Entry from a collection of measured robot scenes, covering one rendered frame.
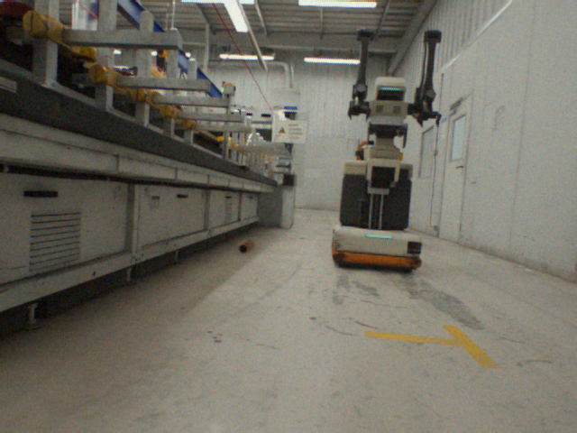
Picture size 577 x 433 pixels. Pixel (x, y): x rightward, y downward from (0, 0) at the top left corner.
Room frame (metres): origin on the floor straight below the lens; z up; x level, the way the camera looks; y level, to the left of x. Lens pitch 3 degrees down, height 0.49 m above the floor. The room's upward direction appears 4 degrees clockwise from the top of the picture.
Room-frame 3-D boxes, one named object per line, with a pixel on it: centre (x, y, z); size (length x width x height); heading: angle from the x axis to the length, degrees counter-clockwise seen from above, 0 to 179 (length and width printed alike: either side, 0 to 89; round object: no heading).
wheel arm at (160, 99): (1.45, 0.46, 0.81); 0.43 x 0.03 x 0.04; 85
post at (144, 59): (1.42, 0.56, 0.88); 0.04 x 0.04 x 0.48; 85
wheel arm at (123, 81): (1.20, 0.48, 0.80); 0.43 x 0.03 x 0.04; 85
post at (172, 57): (1.67, 0.54, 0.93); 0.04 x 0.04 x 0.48; 85
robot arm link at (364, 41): (2.57, -0.43, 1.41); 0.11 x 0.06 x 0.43; 83
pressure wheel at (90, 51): (1.22, 0.68, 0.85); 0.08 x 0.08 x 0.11
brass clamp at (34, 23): (0.94, 0.60, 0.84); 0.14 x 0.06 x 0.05; 175
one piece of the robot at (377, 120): (2.71, -0.66, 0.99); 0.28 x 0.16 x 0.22; 84
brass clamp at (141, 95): (1.44, 0.56, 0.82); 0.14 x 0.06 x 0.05; 175
